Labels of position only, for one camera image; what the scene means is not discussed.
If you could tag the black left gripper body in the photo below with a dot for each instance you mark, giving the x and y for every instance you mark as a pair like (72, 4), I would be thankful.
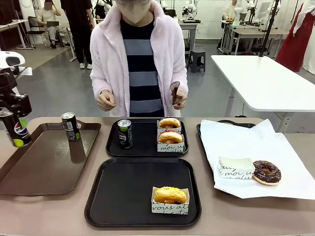
(7, 83)

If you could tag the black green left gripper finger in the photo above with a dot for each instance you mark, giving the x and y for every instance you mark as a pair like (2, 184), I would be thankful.
(3, 111)
(23, 105)

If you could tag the black Pepsi can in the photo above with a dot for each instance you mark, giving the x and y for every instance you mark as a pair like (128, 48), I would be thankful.
(125, 135)
(71, 127)
(19, 135)

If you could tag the red topped glazed donut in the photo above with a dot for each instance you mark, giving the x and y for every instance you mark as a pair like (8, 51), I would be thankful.
(169, 137)
(168, 123)

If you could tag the metal serving tongs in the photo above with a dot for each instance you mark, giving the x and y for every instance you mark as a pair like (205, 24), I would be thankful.
(175, 92)

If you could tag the yellow glazed donut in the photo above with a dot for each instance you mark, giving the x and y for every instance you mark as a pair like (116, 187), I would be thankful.
(169, 195)

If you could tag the person's left forearm pink sleeve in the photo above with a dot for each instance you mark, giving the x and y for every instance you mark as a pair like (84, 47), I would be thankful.
(183, 78)

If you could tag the person's right forearm pink sleeve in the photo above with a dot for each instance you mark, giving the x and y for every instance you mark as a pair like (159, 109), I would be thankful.
(98, 78)

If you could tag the person's right hand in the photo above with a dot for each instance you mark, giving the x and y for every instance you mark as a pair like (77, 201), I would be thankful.
(105, 102)

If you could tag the person's left hand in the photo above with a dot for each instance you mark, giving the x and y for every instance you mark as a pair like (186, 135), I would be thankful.
(181, 97)

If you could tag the brown plastic tray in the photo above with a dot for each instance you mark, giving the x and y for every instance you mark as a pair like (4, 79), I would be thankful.
(44, 159)

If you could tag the white background table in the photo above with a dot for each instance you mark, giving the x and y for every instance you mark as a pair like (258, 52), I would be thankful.
(14, 24)

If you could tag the seated person with laptop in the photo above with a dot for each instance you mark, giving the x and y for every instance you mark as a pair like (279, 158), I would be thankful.
(50, 24)

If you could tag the person in black clothes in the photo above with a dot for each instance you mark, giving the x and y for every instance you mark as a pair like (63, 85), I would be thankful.
(78, 32)

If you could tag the person in pink fleece jacket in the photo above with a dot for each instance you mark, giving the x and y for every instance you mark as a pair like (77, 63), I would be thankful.
(110, 61)

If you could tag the small black plastic tray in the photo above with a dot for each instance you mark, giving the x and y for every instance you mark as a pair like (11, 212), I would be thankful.
(142, 137)

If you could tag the large black plastic tray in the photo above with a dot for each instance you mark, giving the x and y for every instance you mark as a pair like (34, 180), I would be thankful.
(123, 191)

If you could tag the dark plastic stool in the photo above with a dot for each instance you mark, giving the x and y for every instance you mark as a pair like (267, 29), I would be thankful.
(196, 60)

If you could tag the grey background desk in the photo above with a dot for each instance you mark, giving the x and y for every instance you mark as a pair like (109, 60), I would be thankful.
(188, 29)

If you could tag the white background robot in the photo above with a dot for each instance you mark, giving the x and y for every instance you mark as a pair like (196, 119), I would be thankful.
(189, 7)

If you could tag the black tray under paper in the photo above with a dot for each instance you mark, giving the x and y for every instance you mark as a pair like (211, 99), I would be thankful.
(236, 122)

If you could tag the empty white paper box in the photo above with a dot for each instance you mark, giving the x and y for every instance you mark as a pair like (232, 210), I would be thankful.
(236, 167)

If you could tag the white paper sheet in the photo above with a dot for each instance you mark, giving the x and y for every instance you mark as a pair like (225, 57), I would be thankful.
(246, 142)

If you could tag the white side table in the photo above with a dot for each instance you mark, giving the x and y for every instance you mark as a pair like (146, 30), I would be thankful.
(258, 81)

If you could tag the beige background desk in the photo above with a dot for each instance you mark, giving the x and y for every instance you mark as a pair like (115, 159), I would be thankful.
(256, 33)

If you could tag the chocolate glazed donut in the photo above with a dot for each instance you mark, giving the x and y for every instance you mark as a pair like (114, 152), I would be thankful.
(267, 172)

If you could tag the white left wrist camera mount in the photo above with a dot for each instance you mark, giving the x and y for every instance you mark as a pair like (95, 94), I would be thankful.
(23, 71)

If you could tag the black camera stand pole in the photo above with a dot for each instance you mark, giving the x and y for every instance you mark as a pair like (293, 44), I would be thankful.
(269, 27)

